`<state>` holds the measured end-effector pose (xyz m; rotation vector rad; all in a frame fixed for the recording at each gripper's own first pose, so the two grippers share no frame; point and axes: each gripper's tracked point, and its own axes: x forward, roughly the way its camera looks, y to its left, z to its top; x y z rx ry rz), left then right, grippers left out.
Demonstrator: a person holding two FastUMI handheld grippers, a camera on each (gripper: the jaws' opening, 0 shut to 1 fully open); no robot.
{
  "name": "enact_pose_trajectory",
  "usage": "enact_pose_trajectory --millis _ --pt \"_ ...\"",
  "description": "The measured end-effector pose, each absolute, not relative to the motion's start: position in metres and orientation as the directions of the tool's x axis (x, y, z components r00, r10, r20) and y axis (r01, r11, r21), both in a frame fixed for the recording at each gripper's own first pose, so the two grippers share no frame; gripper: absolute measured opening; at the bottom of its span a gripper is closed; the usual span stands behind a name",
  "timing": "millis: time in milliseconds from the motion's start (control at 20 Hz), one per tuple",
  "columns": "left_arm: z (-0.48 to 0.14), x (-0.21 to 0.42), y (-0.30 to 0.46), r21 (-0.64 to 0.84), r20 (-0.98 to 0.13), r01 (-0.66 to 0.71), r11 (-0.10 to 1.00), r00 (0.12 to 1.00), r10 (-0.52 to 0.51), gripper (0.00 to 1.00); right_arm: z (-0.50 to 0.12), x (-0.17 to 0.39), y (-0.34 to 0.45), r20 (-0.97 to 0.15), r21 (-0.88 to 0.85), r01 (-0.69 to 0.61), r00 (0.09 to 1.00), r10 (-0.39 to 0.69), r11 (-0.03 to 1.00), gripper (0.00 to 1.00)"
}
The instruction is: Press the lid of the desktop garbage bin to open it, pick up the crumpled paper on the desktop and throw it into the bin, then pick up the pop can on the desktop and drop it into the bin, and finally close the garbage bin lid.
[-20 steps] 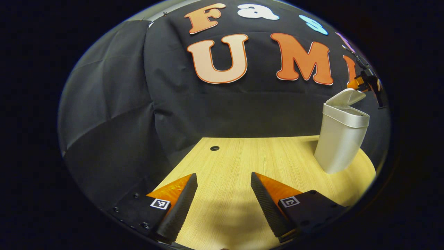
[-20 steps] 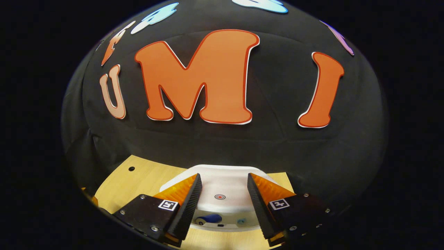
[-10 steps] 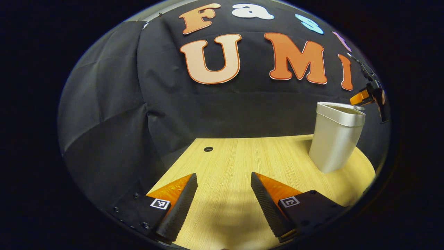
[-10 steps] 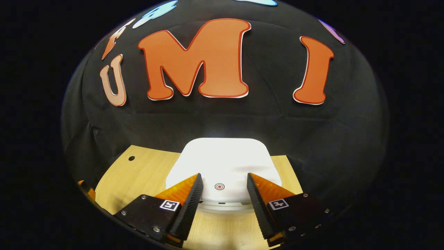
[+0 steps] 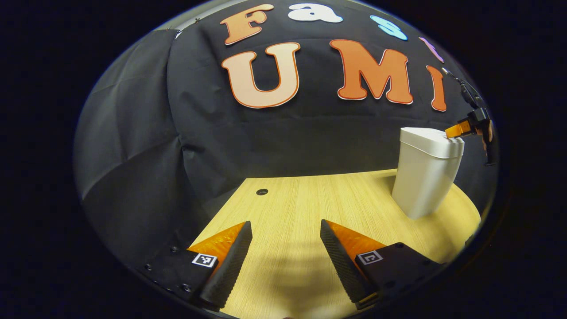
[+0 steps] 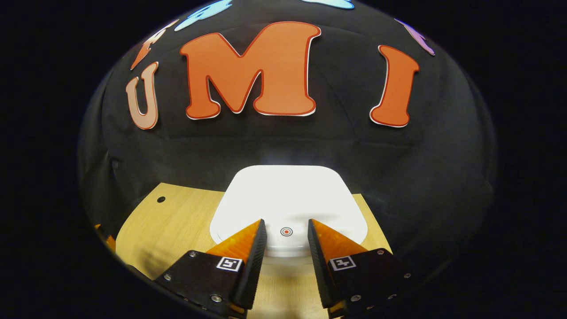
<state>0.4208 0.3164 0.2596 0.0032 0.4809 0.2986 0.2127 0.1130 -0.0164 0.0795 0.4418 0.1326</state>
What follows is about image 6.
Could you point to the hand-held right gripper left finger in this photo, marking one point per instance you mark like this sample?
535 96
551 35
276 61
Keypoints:
254 266

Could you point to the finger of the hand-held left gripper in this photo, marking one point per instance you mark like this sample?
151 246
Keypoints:
110 243

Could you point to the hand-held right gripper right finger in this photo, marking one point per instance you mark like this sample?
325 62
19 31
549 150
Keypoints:
320 266

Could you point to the white desktop garbage bin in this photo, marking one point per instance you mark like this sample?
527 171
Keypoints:
288 195

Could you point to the wooden desktop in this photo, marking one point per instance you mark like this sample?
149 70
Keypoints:
177 230

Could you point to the black backdrop cloth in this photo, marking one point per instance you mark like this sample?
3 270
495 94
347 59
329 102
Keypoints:
398 177

